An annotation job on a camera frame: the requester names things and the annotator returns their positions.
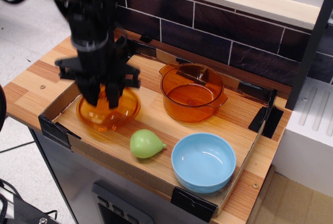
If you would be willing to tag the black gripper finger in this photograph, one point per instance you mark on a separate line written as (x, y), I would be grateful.
(89, 88)
(114, 91)

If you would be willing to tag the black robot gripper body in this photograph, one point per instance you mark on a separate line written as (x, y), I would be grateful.
(99, 58)

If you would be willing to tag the orange transparent pot lid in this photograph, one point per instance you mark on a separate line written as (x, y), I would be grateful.
(102, 118)

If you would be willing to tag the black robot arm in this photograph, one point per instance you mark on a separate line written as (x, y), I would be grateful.
(91, 16)

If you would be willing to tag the orange transparent pot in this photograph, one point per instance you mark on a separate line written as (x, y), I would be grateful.
(191, 92)

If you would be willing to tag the green toy pear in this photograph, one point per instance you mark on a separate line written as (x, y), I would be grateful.
(145, 144)

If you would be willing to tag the light blue bowl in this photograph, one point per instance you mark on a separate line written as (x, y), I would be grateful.
(203, 162)

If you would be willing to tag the toy oven front panel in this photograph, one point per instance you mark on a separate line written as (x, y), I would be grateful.
(113, 209)

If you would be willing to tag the white toy sink drainboard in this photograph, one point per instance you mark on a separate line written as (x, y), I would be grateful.
(304, 154)

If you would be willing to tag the black vertical post right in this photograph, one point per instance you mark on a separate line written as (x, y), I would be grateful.
(309, 54)

